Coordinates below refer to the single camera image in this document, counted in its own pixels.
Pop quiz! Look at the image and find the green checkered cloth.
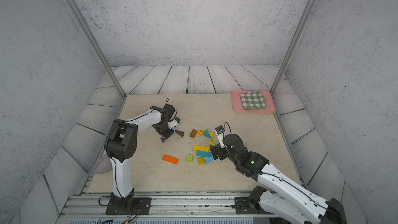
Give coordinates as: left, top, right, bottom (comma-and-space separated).
240, 90, 267, 111

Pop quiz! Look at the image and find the brown slanted wooden block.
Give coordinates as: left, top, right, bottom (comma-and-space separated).
175, 130, 184, 138

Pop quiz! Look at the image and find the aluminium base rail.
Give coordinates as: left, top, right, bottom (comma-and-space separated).
56, 190, 279, 224

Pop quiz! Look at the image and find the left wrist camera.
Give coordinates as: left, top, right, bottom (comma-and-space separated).
164, 104, 180, 129

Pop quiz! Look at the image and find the teal triangle wooden block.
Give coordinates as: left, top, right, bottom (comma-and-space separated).
204, 129, 211, 139

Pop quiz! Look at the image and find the orange long wooden block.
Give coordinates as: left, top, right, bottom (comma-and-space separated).
162, 155, 179, 164

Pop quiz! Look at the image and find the light blue triangle block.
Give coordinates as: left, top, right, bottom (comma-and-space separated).
205, 157, 214, 164

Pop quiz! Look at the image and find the brown small wooden block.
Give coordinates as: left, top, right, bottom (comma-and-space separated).
190, 129, 197, 138

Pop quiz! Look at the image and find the left aluminium frame post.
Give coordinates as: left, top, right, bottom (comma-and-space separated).
64, 0, 126, 99

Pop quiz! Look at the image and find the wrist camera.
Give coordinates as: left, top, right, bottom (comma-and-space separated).
164, 104, 180, 129
215, 125, 226, 148

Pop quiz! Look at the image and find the green small cube block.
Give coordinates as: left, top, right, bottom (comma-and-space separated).
186, 155, 193, 162

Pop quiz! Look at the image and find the yellow long wooden block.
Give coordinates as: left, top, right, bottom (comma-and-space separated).
193, 145, 210, 152

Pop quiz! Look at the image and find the right aluminium frame post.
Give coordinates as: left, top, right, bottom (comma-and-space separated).
271, 0, 317, 95

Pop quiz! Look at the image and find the orange triangle wooden block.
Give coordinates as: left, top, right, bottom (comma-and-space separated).
197, 130, 206, 136

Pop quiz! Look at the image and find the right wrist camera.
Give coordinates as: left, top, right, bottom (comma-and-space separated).
215, 125, 226, 148

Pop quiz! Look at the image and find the yellow triangle wooden block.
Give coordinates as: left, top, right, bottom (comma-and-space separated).
209, 131, 215, 140

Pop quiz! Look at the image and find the teal long wooden block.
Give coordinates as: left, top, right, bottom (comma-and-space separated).
196, 150, 212, 157

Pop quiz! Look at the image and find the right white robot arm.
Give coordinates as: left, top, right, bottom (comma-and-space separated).
210, 133, 347, 224

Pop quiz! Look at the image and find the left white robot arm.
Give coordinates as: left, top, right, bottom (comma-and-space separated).
104, 104, 180, 200

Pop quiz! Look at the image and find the lilac bowl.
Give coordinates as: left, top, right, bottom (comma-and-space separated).
92, 154, 112, 174

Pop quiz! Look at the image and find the aluminium frame post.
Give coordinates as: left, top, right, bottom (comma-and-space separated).
271, 0, 317, 95
64, 0, 126, 99

